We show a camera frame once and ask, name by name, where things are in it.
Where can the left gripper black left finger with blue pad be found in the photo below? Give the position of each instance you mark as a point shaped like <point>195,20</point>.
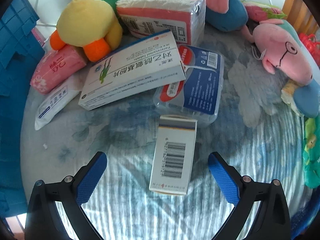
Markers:
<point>43,220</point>

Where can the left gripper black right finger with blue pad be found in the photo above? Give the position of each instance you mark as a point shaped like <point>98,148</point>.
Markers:
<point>272,220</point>

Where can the pink pig plush with glasses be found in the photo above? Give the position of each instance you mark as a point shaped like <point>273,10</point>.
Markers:
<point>276,48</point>

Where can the red white tissue brick pack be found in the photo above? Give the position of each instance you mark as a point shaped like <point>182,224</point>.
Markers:
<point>184,18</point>

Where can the green cartoon package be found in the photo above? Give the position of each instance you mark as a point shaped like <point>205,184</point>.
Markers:
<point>311,153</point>

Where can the white wet wipe packet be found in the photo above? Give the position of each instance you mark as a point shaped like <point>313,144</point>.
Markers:
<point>57,99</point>

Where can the small barcode medicine box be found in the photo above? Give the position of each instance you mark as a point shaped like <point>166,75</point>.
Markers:
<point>173,156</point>

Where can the small pink tissue pack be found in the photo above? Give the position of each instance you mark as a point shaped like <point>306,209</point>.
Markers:
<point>56,66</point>

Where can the blue plastic crate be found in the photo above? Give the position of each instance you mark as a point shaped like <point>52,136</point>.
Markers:
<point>20,54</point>

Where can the large white medicine box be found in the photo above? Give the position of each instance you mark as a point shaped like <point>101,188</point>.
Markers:
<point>147,63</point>

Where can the yellow duck plush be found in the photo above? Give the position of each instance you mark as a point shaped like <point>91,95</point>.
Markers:
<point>89,24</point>

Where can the strawberry plush toy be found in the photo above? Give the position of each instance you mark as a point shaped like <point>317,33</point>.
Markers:
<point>260,12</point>

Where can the pink pig plush blue body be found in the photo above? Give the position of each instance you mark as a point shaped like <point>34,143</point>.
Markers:
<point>228,15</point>

